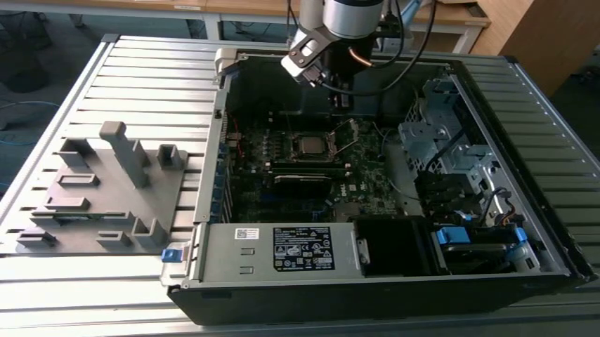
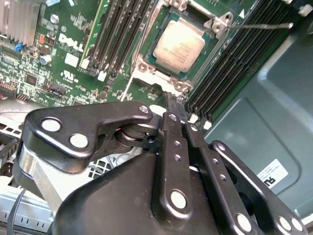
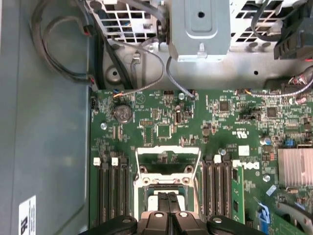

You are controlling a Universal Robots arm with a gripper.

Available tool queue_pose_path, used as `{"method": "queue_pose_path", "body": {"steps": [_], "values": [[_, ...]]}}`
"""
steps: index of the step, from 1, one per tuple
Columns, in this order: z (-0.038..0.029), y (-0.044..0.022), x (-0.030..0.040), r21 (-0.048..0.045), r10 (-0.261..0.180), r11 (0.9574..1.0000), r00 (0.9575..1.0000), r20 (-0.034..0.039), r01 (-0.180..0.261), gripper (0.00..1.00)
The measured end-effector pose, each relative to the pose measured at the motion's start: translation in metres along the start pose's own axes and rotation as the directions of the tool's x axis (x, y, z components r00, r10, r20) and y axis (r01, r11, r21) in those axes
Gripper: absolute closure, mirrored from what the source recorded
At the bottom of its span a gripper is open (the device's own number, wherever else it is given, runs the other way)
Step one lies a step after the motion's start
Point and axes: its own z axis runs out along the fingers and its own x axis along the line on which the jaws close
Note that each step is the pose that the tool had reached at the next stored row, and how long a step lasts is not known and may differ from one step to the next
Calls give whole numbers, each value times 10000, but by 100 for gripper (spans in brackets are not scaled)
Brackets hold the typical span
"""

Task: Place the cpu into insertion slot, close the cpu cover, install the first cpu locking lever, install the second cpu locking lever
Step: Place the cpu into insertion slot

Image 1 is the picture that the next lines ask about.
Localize black hard disk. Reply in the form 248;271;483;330
439;243;513;275

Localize wooden cabinet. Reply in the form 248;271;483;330
470;0;600;99

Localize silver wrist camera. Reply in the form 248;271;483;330
279;27;330;87

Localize black fan shroud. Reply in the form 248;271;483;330
350;216;441;279

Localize silver power supply unit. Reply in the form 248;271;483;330
184;221;372;282

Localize green motherboard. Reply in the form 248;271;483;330
217;111;422;225

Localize grey parts rack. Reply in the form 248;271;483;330
13;121;189;256

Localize coloured wire bundle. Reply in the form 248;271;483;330
481;187;525;227

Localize blue disk carrier handle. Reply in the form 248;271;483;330
433;226;471;246

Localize RAM slot white clips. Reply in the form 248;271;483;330
268;162;352;169

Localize black open PC case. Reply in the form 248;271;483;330
159;47;598;326

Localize thick black power cable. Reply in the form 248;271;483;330
422;126;469;176

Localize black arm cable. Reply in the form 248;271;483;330
320;0;438;98

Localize metal wire locking lever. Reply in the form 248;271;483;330
332;135;372;157

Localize silver metal drive cage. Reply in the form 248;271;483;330
396;68;505;211

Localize black office chair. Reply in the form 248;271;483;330
0;10;53;94

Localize wooden desk white frame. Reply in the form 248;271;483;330
0;0;221;40
205;0;491;54

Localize metal socket cover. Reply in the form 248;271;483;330
328;118;362;148

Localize blue floor cable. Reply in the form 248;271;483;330
0;100;61;147

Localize green RAM stick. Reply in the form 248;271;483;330
52;211;128;223

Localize silver square CPU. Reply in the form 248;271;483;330
299;135;330;155

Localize black graphics card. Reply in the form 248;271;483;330
272;174;334;209

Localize RAM slot black clips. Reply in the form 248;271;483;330
269;159;346;166
268;167;347;173

